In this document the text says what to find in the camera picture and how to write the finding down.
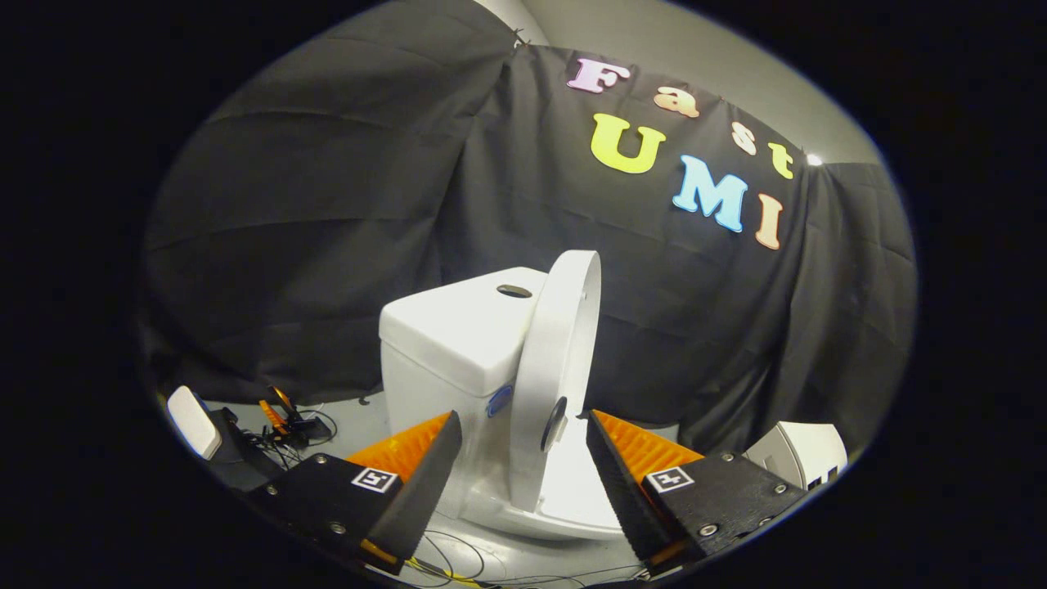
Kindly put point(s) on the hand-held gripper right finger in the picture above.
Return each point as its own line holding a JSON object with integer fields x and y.
{"x": 630, "y": 499}

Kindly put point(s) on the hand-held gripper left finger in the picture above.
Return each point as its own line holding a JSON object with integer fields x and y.
{"x": 421, "y": 491}

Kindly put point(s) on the white toilet lid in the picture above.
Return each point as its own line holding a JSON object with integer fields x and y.
{"x": 556, "y": 360}

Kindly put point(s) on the white toilet seat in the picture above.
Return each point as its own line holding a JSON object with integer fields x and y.
{"x": 577, "y": 491}

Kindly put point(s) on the white ceramic toilet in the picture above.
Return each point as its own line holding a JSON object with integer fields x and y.
{"x": 446, "y": 343}

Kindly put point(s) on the orange black tool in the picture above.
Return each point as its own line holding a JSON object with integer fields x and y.
{"x": 274, "y": 415}

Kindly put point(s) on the dark device stand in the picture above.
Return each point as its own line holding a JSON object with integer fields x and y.
{"x": 245, "y": 450}

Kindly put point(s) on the white drawer cabinet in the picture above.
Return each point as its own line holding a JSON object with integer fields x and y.
{"x": 806, "y": 454}

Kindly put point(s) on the black backdrop cloth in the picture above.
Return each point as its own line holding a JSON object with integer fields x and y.
{"x": 327, "y": 213}

